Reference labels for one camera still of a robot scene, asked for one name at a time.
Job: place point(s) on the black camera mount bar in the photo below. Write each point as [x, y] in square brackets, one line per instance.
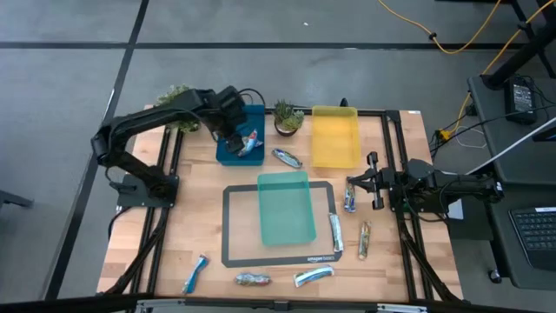
[87, 304]

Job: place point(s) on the black aluminium table frame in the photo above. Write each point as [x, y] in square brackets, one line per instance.
[388, 130]

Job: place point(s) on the white paper label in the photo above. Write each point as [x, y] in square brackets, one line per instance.
[456, 211]

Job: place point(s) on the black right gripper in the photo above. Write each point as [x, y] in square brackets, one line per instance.
[382, 182]

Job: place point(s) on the green granola bar white label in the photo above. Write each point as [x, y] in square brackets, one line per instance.
[335, 232]

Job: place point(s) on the black keyboard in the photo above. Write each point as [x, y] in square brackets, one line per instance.
[538, 235]

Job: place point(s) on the small black knob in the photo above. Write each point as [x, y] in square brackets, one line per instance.
[344, 102]

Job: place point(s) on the slim blue granola bar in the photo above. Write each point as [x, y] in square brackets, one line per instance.
[195, 274]

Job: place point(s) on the blue plastic bin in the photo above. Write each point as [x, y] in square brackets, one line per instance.
[253, 118]

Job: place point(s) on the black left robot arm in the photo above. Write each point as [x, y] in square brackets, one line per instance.
[152, 115]

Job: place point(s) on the small succulent potted plant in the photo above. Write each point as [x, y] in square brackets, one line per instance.
[287, 118]

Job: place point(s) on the green translucent plastic bin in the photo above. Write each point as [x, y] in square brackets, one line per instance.
[286, 208]

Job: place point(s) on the gold wrapper at right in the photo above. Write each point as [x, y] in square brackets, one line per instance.
[364, 240]

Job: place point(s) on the black power adapter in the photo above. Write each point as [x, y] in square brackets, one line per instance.
[520, 100]

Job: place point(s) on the dark side desk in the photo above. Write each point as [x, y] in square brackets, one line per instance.
[486, 95]

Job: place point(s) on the light grey diagonal rod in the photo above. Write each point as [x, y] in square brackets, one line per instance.
[512, 144]

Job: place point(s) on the red green chocolate granola bar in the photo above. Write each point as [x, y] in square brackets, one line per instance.
[253, 279]

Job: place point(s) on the black-bordered clear work mat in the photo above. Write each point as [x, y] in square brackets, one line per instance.
[278, 261]

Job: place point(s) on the black stand leg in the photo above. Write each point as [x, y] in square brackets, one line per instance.
[521, 56]

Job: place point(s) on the black stand foot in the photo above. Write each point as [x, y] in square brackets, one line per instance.
[13, 200]

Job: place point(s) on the yellow translucent plastic bin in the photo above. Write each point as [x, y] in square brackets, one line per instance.
[335, 139]

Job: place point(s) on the blue silver granola bar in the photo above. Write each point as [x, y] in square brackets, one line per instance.
[286, 157]

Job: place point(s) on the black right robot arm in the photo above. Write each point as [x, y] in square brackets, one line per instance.
[460, 187]

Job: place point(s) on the white blue orange granola bar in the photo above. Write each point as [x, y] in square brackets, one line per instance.
[251, 143]

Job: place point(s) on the clear plastic wrapper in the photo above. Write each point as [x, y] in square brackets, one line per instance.
[313, 275]

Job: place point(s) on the bushy green potted plant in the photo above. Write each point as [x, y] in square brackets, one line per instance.
[174, 93]

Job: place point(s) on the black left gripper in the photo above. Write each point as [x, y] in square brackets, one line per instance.
[230, 111]

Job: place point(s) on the black caster wheel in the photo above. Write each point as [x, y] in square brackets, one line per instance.
[494, 276]

